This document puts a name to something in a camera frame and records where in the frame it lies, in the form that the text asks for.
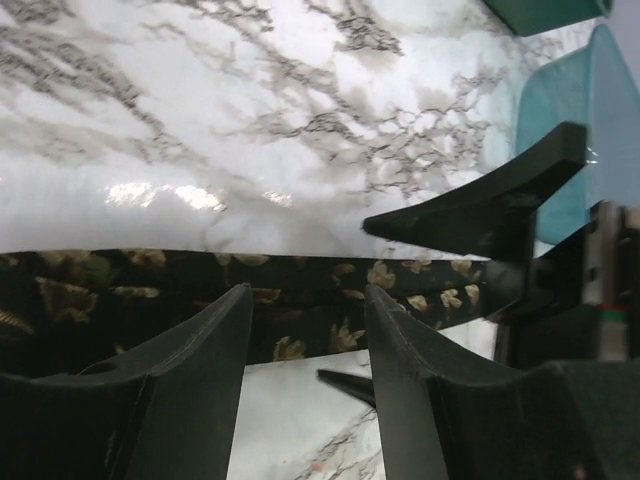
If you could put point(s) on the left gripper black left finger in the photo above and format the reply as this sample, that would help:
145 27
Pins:
166 409

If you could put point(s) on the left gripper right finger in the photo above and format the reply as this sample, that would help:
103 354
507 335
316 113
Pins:
445 412

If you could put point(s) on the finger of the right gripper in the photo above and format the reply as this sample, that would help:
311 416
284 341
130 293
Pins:
358 387

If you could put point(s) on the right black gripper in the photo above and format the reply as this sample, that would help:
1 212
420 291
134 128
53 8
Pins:
578 301

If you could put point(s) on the black leaf patterned tie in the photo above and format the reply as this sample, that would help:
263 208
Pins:
64 310

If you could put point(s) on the teal plastic tub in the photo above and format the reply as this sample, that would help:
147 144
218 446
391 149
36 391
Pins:
589 101

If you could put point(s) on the green divided organizer tray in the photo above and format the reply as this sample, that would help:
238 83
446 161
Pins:
525 18

